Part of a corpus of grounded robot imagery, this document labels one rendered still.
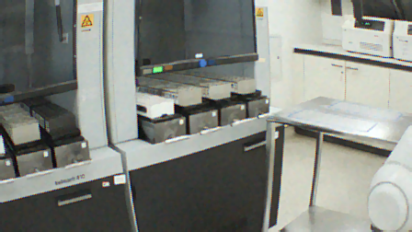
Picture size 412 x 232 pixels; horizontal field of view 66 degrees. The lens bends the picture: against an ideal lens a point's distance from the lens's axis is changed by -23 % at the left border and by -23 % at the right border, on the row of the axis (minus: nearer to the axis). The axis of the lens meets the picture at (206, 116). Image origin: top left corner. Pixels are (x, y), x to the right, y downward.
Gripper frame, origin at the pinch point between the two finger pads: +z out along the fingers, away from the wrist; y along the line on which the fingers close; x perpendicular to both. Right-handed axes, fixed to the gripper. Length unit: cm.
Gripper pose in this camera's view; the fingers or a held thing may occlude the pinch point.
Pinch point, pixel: (348, 13)
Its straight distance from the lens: 100.5
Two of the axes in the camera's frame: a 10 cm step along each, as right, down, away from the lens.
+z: 0.3, 9.7, 2.5
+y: 7.6, -1.8, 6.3
